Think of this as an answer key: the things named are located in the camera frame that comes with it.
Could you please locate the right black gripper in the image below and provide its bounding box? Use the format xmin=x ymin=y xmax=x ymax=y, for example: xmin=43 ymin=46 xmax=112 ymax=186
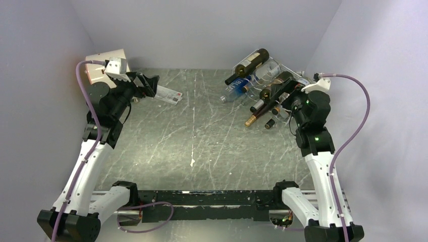
xmin=270 ymin=77 xmax=311 ymax=127

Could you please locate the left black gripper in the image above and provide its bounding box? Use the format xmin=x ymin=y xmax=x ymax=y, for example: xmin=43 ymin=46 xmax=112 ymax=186
xmin=111 ymin=72 xmax=159 ymax=119

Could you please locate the dark primitivo wine bottle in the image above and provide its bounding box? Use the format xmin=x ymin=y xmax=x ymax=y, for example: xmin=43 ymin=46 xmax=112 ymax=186
xmin=250 ymin=71 xmax=294 ymax=113

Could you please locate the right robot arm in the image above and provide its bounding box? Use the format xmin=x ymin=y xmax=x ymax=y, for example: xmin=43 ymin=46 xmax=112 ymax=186
xmin=259 ymin=80 xmax=364 ymax=241

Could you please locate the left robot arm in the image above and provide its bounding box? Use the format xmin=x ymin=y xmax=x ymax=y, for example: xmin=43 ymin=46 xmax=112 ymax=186
xmin=37 ymin=72 xmax=159 ymax=241

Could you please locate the clear empty glass bottle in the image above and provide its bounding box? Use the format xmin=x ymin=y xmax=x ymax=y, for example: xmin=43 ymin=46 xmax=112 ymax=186
xmin=252 ymin=60 xmax=281 ymax=81

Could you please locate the slim amber gold-capped bottle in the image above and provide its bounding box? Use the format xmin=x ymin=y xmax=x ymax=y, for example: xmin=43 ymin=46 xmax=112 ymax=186
xmin=244 ymin=104 xmax=277 ymax=127

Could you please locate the dark green wine bottle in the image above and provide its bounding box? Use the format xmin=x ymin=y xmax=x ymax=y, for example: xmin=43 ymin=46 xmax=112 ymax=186
xmin=225 ymin=48 xmax=270 ymax=85

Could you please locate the dark bottle black cap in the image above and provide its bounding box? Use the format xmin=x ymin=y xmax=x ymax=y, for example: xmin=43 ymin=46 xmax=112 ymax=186
xmin=264 ymin=112 xmax=285 ymax=129

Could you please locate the clear blue label bottle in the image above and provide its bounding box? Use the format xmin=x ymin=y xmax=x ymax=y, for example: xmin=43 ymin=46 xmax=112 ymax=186
xmin=220 ymin=76 xmax=251 ymax=103

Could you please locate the cream cylindrical appliance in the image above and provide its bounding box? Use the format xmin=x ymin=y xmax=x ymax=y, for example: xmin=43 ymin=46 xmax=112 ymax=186
xmin=85 ymin=48 xmax=126 ymax=88

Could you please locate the white wire wine rack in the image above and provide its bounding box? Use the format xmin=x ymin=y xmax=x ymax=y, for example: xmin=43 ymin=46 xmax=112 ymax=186
xmin=242 ymin=57 xmax=309 ymax=116

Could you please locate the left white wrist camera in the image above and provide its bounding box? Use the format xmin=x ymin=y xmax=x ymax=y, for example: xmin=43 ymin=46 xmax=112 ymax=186
xmin=104 ymin=57 xmax=131 ymax=82

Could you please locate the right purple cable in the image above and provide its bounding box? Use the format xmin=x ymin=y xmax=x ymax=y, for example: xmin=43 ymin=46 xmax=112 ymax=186
xmin=319 ymin=73 xmax=371 ymax=242

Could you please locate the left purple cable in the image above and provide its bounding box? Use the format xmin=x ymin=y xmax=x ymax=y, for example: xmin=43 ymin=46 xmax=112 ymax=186
xmin=50 ymin=60 xmax=107 ymax=242

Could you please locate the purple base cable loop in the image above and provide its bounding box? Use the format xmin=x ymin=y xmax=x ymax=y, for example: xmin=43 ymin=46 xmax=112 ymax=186
xmin=116 ymin=202 xmax=175 ymax=234

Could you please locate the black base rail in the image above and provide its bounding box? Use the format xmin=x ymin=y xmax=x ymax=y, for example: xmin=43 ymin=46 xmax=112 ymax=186
xmin=138 ymin=190 xmax=289 ymax=223

